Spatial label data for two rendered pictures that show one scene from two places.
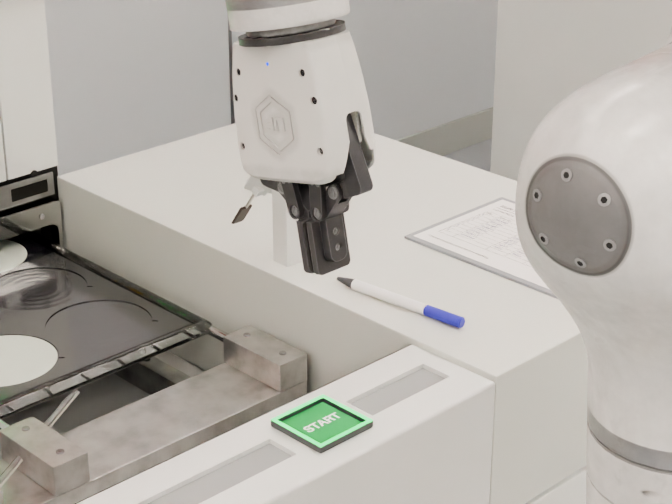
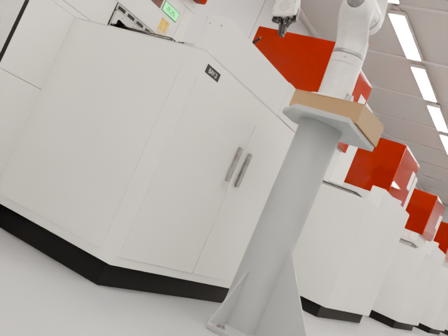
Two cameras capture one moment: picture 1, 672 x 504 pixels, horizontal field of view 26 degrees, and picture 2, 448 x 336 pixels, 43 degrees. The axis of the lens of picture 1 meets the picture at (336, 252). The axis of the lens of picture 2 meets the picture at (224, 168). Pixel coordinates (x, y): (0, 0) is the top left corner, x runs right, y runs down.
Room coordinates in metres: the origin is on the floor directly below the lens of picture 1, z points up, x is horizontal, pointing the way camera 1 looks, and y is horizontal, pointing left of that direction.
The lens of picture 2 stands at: (-1.19, 0.56, 0.36)
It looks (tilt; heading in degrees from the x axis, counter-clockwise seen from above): 4 degrees up; 345
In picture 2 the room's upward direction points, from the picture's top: 23 degrees clockwise
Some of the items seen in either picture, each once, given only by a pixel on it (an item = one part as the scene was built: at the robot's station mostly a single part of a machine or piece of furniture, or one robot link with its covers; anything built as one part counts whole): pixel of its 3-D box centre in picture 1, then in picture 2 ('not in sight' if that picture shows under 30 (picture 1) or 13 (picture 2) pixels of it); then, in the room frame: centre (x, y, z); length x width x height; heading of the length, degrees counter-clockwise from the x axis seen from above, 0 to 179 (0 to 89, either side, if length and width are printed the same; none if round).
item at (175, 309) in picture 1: (97, 271); not in sight; (1.38, 0.25, 0.90); 0.37 x 0.01 x 0.01; 44
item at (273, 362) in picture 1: (264, 357); not in sight; (1.20, 0.07, 0.89); 0.08 x 0.03 x 0.03; 44
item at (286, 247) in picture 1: (278, 190); not in sight; (1.27, 0.05, 1.03); 0.06 x 0.04 x 0.13; 44
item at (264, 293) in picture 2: not in sight; (305, 235); (0.70, -0.30, 0.41); 0.51 x 0.44 x 0.82; 43
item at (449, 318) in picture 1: (398, 300); not in sight; (1.16, -0.06, 0.97); 0.14 x 0.01 x 0.01; 50
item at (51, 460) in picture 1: (44, 454); not in sight; (1.03, 0.24, 0.89); 0.08 x 0.03 x 0.03; 44
